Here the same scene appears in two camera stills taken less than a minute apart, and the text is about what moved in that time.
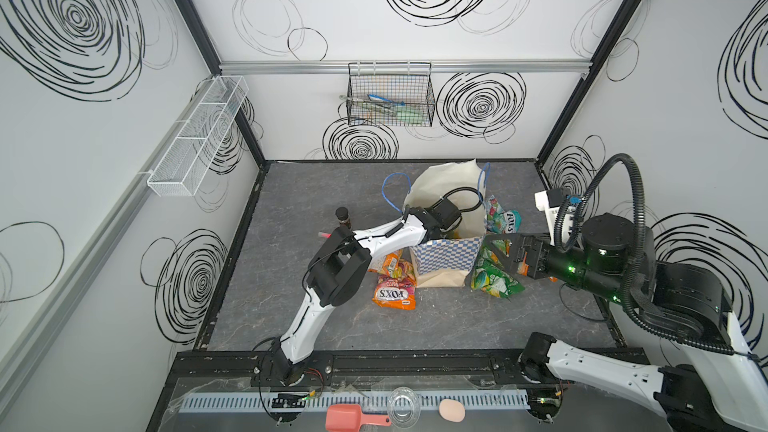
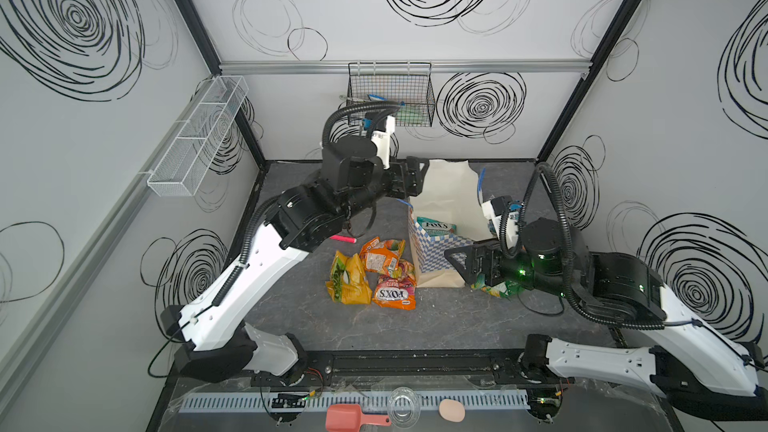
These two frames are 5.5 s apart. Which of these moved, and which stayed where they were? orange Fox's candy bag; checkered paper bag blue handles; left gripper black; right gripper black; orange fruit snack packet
Moved: right gripper black; left gripper black
Stayed: orange fruit snack packet; checkered paper bag blue handles; orange Fox's candy bag
